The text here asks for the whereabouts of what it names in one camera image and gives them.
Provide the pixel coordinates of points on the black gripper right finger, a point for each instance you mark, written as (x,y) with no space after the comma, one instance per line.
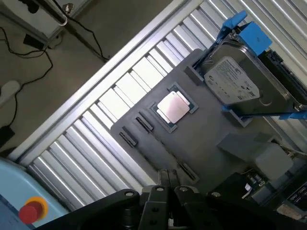
(189,208)

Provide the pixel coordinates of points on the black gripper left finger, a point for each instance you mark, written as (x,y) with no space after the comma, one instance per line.
(153,208)

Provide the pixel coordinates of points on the grey printed parts rack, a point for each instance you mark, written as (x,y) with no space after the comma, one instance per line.
(192,134)

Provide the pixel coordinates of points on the silver CPU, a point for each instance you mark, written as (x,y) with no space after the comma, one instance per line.
(172,107)

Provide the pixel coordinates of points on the red emergency stop button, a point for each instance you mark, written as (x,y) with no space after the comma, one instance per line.
(30,213)

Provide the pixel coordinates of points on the light blue control box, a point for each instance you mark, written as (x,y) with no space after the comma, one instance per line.
(14,177)

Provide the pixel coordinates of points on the black power adapter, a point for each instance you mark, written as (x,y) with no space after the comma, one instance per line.
(6,135)

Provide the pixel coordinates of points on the white power strip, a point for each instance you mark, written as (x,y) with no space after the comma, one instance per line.
(8,92)

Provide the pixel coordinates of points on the dark metal stand leg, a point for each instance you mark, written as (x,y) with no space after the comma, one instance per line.
(74,30)

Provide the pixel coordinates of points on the grey cabinet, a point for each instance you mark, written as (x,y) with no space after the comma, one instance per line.
(19,16)

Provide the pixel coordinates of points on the hard disk with blue bracket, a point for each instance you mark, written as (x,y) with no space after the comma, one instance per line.
(239,79)

